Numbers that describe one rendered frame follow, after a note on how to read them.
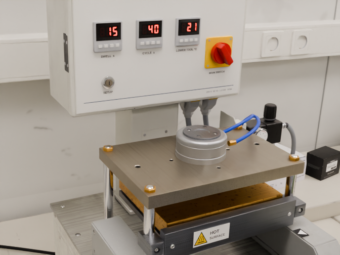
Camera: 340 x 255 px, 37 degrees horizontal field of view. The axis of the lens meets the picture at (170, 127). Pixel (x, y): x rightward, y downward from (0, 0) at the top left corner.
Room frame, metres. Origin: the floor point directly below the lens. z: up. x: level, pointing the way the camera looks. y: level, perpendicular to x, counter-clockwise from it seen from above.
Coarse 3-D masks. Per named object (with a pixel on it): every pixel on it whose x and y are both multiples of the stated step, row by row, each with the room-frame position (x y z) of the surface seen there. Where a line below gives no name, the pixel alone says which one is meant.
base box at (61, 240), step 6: (54, 216) 0.87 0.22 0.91; (54, 222) 0.87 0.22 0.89; (54, 228) 0.87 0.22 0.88; (60, 228) 0.83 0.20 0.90; (54, 234) 0.87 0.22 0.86; (60, 234) 0.83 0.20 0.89; (66, 234) 0.80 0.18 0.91; (60, 240) 0.84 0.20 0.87; (66, 240) 0.80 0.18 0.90; (60, 246) 0.84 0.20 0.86; (66, 246) 0.80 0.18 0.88; (72, 246) 0.77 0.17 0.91; (60, 252) 0.84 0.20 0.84; (66, 252) 0.80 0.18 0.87; (72, 252) 0.77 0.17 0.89
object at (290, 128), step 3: (288, 123) 0.99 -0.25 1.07; (288, 126) 0.99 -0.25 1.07; (288, 129) 0.99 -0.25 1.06; (291, 129) 0.99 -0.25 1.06; (291, 132) 1.00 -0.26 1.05; (291, 135) 1.00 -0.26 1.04; (294, 135) 1.00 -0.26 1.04; (291, 138) 1.01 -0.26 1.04; (294, 138) 1.00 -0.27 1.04; (291, 141) 1.01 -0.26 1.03; (294, 141) 1.01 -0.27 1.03; (291, 144) 1.01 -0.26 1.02; (294, 144) 1.01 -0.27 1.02; (291, 147) 1.01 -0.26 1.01; (294, 147) 1.01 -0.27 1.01; (291, 150) 1.02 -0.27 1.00; (294, 150) 1.01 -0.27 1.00; (291, 153) 1.02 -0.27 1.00; (294, 153) 1.02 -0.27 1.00
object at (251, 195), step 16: (128, 192) 0.72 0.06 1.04; (224, 192) 0.70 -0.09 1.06; (240, 192) 0.71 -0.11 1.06; (256, 192) 0.71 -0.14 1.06; (272, 192) 0.71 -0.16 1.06; (160, 208) 0.65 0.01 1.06; (176, 208) 0.65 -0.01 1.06; (192, 208) 0.65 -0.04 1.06; (208, 208) 0.65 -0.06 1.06; (224, 208) 0.65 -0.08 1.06; (160, 224) 0.62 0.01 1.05; (176, 224) 0.61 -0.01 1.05
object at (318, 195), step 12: (312, 180) 1.30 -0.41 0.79; (324, 180) 1.30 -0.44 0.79; (336, 180) 1.31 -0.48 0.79; (300, 192) 1.22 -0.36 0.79; (312, 192) 1.23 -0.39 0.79; (324, 192) 1.23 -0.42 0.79; (336, 192) 1.23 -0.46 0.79; (312, 204) 1.16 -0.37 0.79; (324, 204) 1.16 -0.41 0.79; (336, 204) 1.18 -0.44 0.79; (312, 216) 1.15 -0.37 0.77; (324, 216) 1.16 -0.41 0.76
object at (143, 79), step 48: (48, 0) 0.86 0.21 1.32; (96, 0) 0.78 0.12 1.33; (144, 0) 0.82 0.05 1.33; (192, 0) 0.87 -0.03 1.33; (240, 0) 0.91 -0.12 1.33; (48, 48) 0.88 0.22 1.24; (96, 48) 0.78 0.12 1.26; (144, 48) 0.82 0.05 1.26; (192, 48) 0.87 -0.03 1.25; (240, 48) 0.92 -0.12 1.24; (96, 96) 0.78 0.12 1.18; (144, 96) 0.82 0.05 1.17; (192, 96) 0.87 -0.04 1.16
